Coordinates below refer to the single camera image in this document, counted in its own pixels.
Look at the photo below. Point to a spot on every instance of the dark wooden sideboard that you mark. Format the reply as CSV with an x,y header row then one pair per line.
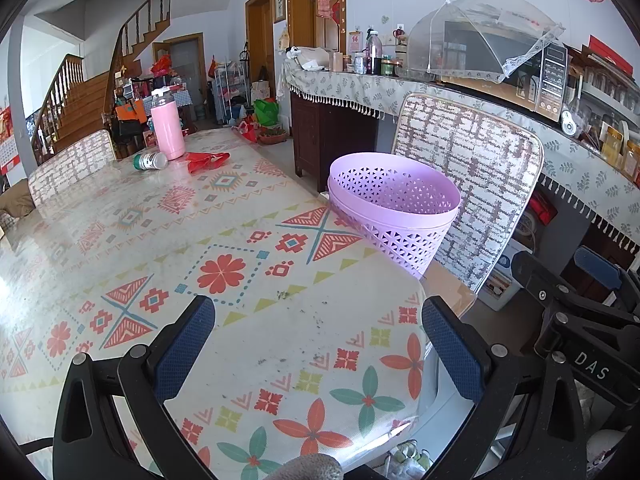
x,y
330,140

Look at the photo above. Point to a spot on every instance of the cluttered checkered side table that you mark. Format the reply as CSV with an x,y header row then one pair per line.
x,y
135,90

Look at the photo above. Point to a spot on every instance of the red gift box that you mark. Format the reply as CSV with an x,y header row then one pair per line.
x,y
610,57

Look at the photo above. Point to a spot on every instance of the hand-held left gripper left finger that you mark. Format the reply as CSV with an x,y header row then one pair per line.
x,y
185,345

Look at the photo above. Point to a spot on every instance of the shelf of glass jars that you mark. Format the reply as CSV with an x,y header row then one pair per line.
x,y
610,125

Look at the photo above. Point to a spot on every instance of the metal storage rack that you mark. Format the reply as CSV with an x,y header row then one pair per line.
x,y
230,92

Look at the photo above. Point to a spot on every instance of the red floor bag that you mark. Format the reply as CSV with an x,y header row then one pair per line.
x,y
247,130

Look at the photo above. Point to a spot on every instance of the green bag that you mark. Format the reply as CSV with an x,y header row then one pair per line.
x,y
266,112

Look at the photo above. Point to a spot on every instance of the silver microwave oven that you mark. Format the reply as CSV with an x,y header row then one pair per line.
x,y
550,80

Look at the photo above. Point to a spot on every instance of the white plush toy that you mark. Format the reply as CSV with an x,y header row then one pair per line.
x,y
307,58

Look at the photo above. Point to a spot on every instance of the patterned upholstered chair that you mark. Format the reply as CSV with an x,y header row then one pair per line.
x,y
75,160
480,160

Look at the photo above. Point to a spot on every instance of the person's left hand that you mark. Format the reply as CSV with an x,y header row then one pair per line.
x,y
310,467

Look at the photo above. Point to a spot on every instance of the dark glass bottle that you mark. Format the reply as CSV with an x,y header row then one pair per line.
x,y
375,55

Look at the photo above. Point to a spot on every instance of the grey door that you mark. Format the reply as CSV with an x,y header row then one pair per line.
x,y
187,65

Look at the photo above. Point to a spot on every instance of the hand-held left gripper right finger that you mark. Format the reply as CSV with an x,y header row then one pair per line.
x,y
452,345

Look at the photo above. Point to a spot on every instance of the wooden door with red ornament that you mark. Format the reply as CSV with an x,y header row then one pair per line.
x,y
305,10

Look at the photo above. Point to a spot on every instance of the small wall calendar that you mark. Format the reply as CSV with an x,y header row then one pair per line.
x,y
356,42

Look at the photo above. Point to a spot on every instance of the purple plastic basket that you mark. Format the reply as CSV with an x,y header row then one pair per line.
x,y
395,220

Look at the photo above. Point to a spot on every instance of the green capped spice bottle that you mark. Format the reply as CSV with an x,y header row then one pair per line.
x,y
150,161

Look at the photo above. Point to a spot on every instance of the pink thermos bottle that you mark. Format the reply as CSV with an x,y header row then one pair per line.
x,y
167,130

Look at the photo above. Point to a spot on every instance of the mesh food cover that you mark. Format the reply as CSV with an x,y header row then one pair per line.
x,y
430,40

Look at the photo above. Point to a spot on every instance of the beige canister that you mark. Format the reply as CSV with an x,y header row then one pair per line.
x,y
337,62

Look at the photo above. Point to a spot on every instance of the white appliance box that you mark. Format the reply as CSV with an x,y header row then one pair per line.
x,y
505,280

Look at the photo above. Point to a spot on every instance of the wooden staircase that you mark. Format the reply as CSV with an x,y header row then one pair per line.
x,y
85,95

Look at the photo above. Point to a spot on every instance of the brown cloth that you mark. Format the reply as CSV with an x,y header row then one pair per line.
x,y
17,200

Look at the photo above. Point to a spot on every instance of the framed picture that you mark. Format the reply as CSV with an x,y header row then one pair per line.
x,y
279,5

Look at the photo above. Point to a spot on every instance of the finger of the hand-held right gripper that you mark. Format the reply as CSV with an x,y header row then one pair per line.
x,y
550,280
597,267

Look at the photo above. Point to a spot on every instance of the plain wooden door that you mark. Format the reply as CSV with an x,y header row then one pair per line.
x,y
260,40

